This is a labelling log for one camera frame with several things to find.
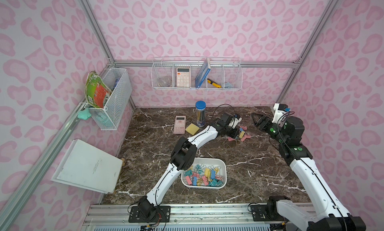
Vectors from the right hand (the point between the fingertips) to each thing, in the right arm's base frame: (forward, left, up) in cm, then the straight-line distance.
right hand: (254, 114), depth 73 cm
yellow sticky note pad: (+13, +33, -31) cm, 47 cm away
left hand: (+9, +2, -25) cm, 27 cm away
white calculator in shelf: (+32, +38, -1) cm, 49 cm away
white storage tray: (-19, +22, -28) cm, 40 cm away
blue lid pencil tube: (+18, +27, -13) cm, 35 cm away
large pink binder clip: (+5, -3, -28) cm, 29 cm away
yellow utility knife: (+29, +16, -5) cm, 34 cm away
